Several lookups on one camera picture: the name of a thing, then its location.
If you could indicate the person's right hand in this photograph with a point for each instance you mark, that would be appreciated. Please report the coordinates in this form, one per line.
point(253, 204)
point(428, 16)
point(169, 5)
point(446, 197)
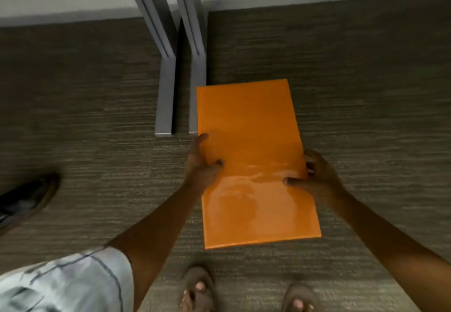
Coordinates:
point(324, 181)

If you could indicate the person's left hand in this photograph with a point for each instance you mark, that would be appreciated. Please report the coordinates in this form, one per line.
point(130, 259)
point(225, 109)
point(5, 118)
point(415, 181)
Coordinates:
point(199, 176)

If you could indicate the person's left thumb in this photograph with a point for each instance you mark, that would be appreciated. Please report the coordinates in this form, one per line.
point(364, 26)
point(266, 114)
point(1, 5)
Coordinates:
point(215, 164)

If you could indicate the brown sandal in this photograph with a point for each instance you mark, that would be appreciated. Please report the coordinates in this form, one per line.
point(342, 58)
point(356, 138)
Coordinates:
point(299, 299)
point(198, 290)

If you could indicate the person's right thumb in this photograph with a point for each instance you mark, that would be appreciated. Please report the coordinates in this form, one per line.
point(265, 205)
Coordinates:
point(295, 181)

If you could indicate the orange glossy board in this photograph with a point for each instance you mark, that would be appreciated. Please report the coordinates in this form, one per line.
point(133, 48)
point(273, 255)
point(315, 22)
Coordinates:
point(253, 128)

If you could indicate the grey metal table leg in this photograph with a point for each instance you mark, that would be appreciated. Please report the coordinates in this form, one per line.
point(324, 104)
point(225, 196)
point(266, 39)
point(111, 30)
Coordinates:
point(165, 86)
point(197, 58)

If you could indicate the black shoe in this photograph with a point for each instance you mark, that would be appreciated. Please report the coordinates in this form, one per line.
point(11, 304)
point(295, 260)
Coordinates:
point(24, 200)

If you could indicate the pale patterned shirt sleeve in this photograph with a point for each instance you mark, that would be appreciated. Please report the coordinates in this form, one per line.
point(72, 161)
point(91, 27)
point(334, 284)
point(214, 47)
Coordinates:
point(70, 283)

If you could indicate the person's left forearm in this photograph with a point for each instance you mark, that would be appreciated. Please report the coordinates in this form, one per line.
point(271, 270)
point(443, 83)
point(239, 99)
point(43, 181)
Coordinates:
point(158, 237)

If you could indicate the person's right forearm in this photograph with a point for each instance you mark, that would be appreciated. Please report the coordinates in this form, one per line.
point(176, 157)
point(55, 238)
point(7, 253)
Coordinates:
point(391, 251)

